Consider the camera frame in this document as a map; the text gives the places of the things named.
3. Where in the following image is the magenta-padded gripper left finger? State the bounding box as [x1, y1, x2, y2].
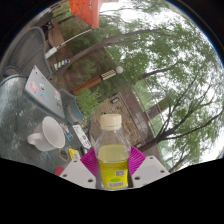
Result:
[59, 147, 102, 190]

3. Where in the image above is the grey laptop with stickers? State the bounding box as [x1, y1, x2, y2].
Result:
[24, 65, 66, 119]

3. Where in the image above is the white ceramic mug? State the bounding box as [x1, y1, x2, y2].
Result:
[26, 115, 67, 153]

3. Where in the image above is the wooden bench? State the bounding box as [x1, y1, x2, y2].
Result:
[47, 20, 67, 48]

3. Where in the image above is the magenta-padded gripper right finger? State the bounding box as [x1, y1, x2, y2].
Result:
[128, 146, 170, 188]

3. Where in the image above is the orange canopy tent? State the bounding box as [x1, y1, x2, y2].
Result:
[44, 0, 101, 60]

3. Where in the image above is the clear bottle with yellow label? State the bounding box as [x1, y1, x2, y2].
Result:
[94, 113, 132, 191]

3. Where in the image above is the wooden lamp post with globe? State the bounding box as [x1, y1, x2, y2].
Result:
[71, 65, 124, 97]

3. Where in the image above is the yellow and blue striped cone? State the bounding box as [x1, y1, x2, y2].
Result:
[53, 58, 72, 72]

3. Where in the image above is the green plant in blue pot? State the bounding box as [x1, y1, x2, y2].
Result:
[64, 88, 103, 124]

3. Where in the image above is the black laptop with stickers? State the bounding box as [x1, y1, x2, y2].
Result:
[58, 121, 93, 163]

